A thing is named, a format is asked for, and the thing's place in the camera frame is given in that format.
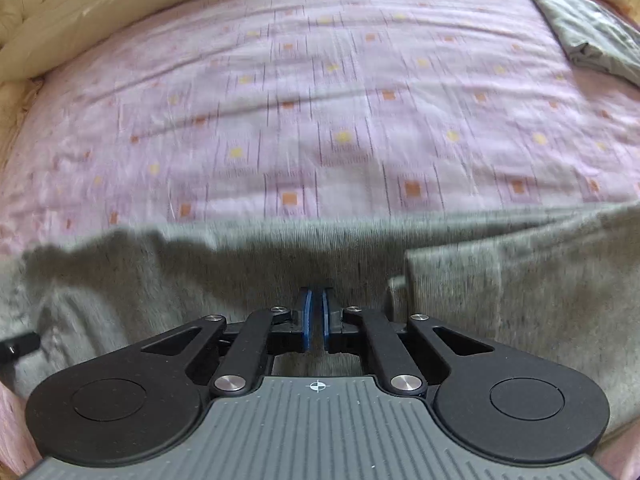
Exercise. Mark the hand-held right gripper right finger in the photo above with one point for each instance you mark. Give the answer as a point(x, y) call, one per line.
point(326, 321)

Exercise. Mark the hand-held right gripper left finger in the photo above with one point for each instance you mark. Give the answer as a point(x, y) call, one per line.
point(306, 321)

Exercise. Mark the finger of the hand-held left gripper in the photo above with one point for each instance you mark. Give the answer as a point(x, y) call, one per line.
point(20, 346)

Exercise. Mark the grey pants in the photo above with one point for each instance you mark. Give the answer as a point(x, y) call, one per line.
point(250, 270)

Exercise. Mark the purple patterned bedsheet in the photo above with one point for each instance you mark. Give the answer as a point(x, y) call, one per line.
point(320, 110)

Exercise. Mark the folded blue-grey garment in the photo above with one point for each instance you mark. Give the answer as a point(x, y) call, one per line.
point(585, 25)

